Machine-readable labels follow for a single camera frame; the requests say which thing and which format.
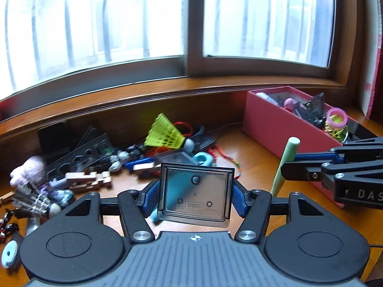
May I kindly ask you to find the light blue plastic holder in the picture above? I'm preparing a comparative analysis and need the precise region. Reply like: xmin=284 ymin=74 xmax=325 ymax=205
xmin=191 ymin=152 xmax=216 ymax=167

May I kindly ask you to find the white feather shuttlecock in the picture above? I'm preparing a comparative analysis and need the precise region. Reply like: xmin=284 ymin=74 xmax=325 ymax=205
xmin=13 ymin=184 xmax=61 ymax=217

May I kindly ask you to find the wooden framed window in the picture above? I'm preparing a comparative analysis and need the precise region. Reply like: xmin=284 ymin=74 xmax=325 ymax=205
xmin=0 ymin=0 xmax=364 ymax=108

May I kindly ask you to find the pink plush toy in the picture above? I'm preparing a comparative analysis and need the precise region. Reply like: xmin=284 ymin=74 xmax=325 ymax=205
xmin=10 ymin=156 xmax=47 ymax=188

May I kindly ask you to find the wooden puzzle piece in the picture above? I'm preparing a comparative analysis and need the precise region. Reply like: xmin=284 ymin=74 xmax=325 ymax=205
xmin=65 ymin=170 xmax=113 ymax=192

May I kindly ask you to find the yellow green tangled cord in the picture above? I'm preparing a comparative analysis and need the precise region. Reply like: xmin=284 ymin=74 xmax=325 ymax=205
xmin=324 ymin=124 xmax=349 ymax=140

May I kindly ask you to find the blue white clip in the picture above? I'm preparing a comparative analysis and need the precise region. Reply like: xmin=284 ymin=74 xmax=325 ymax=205
xmin=124 ymin=155 xmax=157 ymax=172

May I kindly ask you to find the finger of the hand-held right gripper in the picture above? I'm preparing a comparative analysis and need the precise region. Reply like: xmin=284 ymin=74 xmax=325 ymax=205
xmin=281 ymin=160 xmax=344 ymax=187
xmin=295 ymin=137 xmax=383 ymax=163

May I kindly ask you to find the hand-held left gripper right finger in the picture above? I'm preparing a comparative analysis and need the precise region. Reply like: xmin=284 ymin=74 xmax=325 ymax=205
xmin=232 ymin=179 xmax=325 ymax=243

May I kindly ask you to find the red white paper bag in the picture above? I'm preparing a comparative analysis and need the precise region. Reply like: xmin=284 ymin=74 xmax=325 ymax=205
xmin=360 ymin=0 xmax=383 ymax=118

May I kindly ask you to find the silver glitter figure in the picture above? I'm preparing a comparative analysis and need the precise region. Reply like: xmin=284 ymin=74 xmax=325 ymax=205
xmin=108 ymin=149 xmax=131 ymax=171

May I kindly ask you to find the glittery dark ball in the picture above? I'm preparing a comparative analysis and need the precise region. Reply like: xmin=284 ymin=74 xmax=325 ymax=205
xmin=49 ymin=188 xmax=75 ymax=206

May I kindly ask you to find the light blue round tape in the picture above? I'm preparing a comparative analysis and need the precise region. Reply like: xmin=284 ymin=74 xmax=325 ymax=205
xmin=1 ymin=233 xmax=22 ymax=271

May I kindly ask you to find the black triangular piece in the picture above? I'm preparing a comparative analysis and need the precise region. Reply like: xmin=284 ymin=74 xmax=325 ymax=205
xmin=302 ymin=93 xmax=327 ymax=127

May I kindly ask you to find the black red bead bracelet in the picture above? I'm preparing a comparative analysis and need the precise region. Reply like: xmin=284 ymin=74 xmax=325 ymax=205
xmin=0 ymin=209 xmax=20 ymax=240

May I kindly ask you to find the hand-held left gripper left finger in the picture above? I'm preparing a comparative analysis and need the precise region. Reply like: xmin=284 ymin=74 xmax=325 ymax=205
xmin=64 ymin=179 xmax=160 ymax=243

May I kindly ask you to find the white small tube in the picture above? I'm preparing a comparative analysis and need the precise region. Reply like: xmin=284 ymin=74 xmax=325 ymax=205
xmin=256 ymin=92 xmax=279 ymax=103

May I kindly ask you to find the pink ring mesh toy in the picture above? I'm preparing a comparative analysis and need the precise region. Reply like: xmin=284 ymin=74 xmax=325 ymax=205
xmin=326 ymin=108 xmax=348 ymax=129

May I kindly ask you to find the red cord bracelet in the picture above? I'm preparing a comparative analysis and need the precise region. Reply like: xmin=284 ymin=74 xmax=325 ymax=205
xmin=174 ymin=121 xmax=194 ymax=136

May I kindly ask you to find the glossy black case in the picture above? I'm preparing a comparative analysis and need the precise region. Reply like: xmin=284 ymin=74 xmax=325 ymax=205
xmin=344 ymin=121 xmax=378 ymax=143

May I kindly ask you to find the pink cardboard box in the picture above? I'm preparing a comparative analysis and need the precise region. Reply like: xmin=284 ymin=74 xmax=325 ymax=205
xmin=242 ymin=86 xmax=364 ymax=207

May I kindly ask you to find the yellow plastic shuttlecock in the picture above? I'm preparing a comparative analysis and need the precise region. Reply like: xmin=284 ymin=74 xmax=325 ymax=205
xmin=144 ymin=113 xmax=197 ymax=154

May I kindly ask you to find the red beaded cord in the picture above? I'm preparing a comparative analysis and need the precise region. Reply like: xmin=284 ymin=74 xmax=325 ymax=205
xmin=209 ymin=145 xmax=242 ymax=180

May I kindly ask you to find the grey small tube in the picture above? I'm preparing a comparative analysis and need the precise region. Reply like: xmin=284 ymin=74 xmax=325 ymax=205
xmin=25 ymin=215 xmax=41 ymax=237

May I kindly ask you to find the transparent grey plastic lid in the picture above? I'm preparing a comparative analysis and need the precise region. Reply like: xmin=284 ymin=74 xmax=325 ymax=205
xmin=156 ymin=162 xmax=234 ymax=228

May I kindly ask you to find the pale green tube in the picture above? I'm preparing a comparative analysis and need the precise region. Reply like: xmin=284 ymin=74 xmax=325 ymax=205
xmin=270 ymin=137 xmax=300 ymax=197

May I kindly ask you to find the black plastic frame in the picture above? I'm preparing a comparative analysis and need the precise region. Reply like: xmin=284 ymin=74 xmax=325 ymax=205
xmin=45 ymin=126 xmax=112 ymax=180

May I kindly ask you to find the pink small figure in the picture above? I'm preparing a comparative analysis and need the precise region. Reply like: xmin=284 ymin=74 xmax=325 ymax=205
xmin=283 ymin=98 xmax=300 ymax=112

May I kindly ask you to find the grey plastic case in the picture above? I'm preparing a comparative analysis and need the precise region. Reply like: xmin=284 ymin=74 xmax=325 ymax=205
xmin=154 ymin=151 xmax=200 ymax=166

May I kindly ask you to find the black box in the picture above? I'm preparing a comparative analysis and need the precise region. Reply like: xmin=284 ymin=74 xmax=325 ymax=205
xmin=37 ymin=121 xmax=71 ymax=156

